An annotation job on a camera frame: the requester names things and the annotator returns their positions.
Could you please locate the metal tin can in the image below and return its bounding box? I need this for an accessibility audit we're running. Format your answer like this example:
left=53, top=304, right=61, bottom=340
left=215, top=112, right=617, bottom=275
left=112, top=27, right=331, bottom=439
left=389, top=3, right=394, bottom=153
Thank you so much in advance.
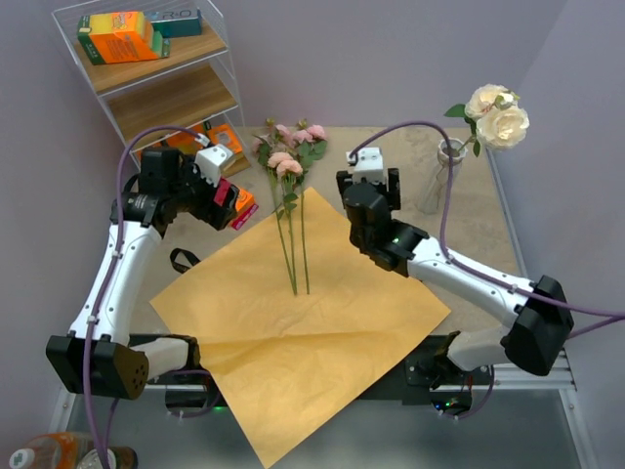
left=77, top=445, right=140, bottom=469

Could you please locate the orange wrapping paper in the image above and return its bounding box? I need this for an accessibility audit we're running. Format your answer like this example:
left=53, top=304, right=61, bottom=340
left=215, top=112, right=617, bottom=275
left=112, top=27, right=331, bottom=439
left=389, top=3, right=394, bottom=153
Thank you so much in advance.
left=151, top=189, right=449, bottom=467

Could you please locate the pink flower bunch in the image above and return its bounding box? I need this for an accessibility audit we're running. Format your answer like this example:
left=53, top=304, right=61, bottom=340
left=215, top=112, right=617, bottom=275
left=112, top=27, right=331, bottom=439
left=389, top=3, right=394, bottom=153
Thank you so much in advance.
left=252, top=118, right=328, bottom=294

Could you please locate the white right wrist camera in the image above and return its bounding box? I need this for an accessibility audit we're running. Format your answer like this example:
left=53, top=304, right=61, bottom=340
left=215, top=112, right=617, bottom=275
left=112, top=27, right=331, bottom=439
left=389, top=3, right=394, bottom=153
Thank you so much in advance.
left=346, top=147, right=386, bottom=184

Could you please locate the teal box on shelf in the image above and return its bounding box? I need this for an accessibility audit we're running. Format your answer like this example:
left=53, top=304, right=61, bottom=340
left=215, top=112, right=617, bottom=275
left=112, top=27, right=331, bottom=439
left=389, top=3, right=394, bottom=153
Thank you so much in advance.
left=145, top=8, right=202, bottom=38

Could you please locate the black printed ribbon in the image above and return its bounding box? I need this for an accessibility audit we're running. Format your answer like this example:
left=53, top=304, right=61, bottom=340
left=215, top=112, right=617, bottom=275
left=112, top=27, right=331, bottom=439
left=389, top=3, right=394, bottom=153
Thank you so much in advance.
left=169, top=248, right=200, bottom=274

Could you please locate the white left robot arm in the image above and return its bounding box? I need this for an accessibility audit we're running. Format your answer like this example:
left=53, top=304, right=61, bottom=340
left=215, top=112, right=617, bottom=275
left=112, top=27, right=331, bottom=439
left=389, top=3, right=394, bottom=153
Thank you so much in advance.
left=46, top=145, right=239, bottom=400

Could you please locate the orange juice bottle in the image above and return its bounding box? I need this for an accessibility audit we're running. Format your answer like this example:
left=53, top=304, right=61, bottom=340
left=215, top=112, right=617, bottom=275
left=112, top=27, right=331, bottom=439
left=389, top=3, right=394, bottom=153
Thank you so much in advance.
left=9, top=432, right=95, bottom=469

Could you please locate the white ceramic vase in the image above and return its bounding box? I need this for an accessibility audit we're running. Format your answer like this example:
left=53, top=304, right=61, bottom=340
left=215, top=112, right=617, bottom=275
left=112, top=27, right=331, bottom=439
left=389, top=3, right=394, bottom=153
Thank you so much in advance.
left=417, top=138, right=467, bottom=214

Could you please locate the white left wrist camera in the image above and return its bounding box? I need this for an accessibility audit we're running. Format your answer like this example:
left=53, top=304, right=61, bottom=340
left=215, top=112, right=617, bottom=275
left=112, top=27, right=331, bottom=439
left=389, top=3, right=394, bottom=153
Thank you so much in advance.
left=194, top=144, right=234, bottom=187

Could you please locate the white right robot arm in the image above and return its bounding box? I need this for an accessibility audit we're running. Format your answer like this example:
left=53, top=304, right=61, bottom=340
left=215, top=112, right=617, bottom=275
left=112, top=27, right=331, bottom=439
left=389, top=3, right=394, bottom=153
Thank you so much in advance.
left=336, top=168, right=574, bottom=384

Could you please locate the orange pink sponge box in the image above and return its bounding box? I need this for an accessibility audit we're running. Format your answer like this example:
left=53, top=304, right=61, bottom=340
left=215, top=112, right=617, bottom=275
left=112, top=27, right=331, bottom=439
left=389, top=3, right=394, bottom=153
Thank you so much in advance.
left=213, top=178, right=258, bottom=231

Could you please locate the green box on shelf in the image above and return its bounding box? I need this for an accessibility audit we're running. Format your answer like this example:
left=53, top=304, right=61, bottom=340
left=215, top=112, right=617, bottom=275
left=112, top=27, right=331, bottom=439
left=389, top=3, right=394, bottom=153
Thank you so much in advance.
left=151, top=30, right=170, bottom=59

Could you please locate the orange box bottom shelf right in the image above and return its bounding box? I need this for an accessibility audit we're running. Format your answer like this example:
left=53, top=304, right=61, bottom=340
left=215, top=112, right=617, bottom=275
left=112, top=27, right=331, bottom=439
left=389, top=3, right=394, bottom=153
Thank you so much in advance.
left=207, top=123, right=243, bottom=160

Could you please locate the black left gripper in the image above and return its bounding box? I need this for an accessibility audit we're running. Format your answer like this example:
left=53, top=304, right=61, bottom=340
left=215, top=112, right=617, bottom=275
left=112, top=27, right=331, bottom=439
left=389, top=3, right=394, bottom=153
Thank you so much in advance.
left=169, top=154, right=238, bottom=230

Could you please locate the white wire wooden shelf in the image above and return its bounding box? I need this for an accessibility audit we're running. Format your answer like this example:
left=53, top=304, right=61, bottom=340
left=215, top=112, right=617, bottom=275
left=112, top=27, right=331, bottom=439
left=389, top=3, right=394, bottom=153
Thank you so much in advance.
left=53, top=1, right=245, bottom=151

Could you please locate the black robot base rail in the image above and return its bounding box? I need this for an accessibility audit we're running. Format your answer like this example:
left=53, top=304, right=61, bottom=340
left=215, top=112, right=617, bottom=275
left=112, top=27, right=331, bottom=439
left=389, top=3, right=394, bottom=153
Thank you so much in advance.
left=146, top=333, right=519, bottom=411

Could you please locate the white rose stem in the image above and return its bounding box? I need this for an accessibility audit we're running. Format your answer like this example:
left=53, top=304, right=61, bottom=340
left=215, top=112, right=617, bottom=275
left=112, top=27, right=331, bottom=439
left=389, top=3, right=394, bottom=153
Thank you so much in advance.
left=444, top=84, right=530, bottom=156

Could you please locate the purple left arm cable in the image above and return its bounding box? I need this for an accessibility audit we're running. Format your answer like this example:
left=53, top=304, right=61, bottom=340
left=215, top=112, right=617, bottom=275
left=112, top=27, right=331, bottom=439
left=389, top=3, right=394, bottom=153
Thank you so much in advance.
left=81, top=125, right=226, bottom=469

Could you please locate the orange sponge box on shelf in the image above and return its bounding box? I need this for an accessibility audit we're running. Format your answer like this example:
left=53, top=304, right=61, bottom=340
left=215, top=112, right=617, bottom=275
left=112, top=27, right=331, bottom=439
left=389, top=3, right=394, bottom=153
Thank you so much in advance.
left=77, top=11, right=160, bottom=65

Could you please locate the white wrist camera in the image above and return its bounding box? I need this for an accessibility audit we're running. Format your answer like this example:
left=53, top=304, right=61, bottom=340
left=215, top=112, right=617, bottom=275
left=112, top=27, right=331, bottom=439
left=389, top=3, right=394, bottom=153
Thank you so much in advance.
left=194, top=144, right=234, bottom=187
left=346, top=147, right=386, bottom=184

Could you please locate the orange green box bottom middle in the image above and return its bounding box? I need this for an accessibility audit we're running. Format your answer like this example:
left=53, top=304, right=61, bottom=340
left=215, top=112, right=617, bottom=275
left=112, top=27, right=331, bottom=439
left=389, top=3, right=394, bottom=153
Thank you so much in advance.
left=161, top=128, right=209, bottom=154

